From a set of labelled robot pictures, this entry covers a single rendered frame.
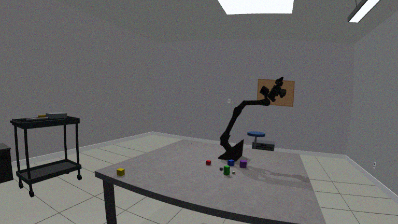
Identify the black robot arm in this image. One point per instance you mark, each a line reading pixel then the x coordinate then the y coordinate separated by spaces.
pixel 237 111

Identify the small yellow block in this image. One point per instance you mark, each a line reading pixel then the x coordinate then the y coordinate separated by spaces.
pixel 120 172

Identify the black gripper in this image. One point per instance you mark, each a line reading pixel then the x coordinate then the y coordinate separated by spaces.
pixel 276 88

